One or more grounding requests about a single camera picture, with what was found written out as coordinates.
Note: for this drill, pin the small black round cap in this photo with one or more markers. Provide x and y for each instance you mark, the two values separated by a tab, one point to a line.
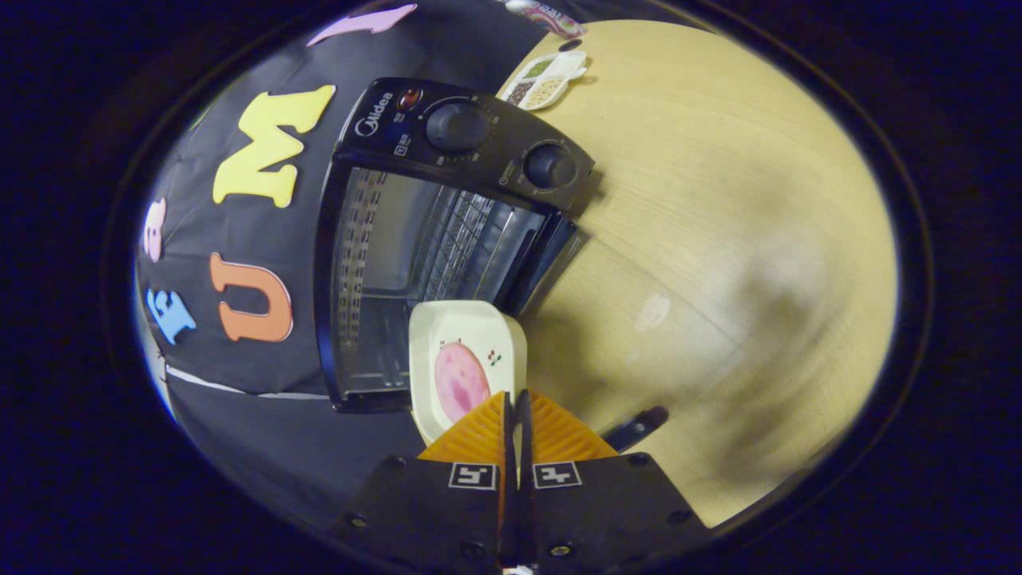
570	45

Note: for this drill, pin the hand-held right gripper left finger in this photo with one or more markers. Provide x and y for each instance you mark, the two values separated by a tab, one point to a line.
431	511

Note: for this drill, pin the pink and white bottle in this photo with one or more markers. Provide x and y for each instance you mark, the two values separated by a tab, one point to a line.
551	17

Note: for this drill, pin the black electric oven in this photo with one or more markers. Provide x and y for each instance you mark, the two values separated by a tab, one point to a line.
495	156

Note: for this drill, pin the cream square plate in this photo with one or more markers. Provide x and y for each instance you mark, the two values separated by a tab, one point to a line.
467	323

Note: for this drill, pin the pink ham slice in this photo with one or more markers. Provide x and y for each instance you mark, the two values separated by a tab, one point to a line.
461	382

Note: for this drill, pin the white divided dish with grains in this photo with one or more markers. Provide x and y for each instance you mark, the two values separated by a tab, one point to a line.
544	80

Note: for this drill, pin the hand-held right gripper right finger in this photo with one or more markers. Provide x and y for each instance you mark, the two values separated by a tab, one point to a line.
599	511

